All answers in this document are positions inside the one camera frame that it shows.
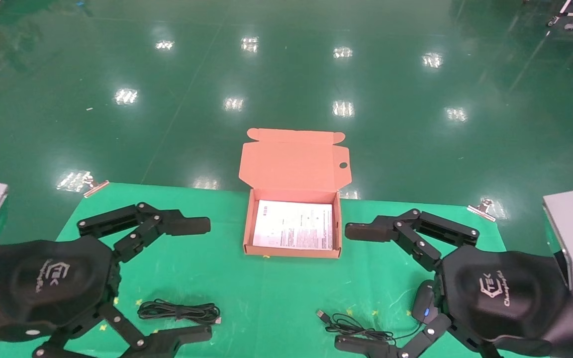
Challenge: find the open orange cardboard box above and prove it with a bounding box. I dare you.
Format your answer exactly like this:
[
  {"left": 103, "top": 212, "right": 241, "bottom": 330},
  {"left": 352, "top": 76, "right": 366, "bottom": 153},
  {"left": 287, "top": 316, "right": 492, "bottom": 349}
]
[{"left": 238, "top": 128, "right": 352, "bottom": 259}]

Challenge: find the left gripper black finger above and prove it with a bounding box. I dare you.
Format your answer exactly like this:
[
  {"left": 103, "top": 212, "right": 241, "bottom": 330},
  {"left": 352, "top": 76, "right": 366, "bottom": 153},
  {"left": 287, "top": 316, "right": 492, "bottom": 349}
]
[{"left": 77, "top": 202, "right": 211, "bottom": 264}]

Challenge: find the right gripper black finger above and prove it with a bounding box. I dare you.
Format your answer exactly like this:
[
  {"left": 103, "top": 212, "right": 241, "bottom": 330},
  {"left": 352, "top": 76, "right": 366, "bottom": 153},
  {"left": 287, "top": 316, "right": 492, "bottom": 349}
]
[{"left": 335, "top": 313, "right": 496, "bottom": 358}]

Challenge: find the metal mat clip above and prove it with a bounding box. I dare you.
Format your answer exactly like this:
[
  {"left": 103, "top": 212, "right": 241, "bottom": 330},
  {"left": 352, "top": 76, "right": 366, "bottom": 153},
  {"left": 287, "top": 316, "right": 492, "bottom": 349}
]
[
  {"left": 467, "top": 198, "right": 497, "bottom": 222},
  {"left": 84, "top": 178, "right": 110, "bottom": 198}
]

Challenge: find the black data cable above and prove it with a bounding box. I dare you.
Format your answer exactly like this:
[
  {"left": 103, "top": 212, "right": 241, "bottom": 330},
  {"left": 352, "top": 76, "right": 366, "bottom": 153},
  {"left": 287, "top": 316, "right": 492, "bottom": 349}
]
[{"left": 137, "top": 299, "right": 222, "bottom": 325}]

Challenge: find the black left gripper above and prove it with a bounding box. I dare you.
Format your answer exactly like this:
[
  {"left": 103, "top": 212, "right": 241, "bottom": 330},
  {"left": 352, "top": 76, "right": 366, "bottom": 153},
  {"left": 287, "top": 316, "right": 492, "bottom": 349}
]
[{"left": 0, "top": 236, "right": 213, "bottom": 358}]

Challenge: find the green table mat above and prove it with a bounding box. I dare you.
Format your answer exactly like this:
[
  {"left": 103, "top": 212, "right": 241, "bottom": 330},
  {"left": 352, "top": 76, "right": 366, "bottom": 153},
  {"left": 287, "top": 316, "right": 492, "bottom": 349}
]
[{"left": 0, "top": 182, "right": 553, "bottom": 358}]

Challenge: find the white printed instruction sheet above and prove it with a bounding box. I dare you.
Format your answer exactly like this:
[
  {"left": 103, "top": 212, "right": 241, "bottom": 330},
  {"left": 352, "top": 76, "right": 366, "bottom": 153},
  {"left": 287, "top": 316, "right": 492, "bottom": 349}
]
[{"left": 252, "top": 200, "right": 334, "bottom": 251}]

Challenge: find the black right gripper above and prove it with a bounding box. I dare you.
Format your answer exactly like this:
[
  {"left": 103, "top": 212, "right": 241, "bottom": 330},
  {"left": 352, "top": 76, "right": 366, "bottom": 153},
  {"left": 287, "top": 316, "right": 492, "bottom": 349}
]
[{"left": 345, "top": 209, "right": 573, "bottom": 358}]

